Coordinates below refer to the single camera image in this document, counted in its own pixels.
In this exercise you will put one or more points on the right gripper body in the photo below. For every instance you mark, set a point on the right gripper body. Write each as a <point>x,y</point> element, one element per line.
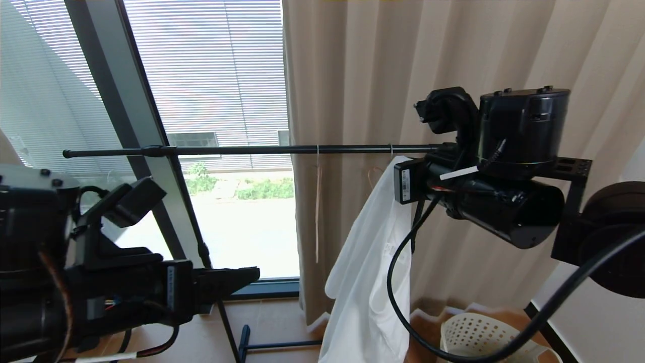
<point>504,212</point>

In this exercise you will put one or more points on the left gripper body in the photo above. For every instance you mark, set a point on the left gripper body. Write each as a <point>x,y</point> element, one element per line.
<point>126,297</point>

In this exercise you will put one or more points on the white garment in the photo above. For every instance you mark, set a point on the white garment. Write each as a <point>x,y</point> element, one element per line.
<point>363,282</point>

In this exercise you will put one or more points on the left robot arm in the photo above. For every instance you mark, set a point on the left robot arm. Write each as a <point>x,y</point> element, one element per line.
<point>30,282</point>

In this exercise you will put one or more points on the white laundry basket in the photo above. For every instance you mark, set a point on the white laundry basket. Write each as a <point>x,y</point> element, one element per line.
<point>484,335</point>

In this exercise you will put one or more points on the pink clothes hanger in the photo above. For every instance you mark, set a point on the pink clothes hanger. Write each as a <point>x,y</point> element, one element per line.
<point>391,149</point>
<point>318,212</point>

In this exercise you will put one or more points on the black clothes rack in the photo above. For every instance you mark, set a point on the black clothes rack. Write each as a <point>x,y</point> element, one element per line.
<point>252,149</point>

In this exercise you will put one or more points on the beige curtain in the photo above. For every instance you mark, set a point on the beige curtain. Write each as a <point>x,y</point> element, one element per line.
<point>6,151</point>
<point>363,75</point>

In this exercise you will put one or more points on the window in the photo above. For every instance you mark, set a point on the window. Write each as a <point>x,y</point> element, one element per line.
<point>216,75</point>

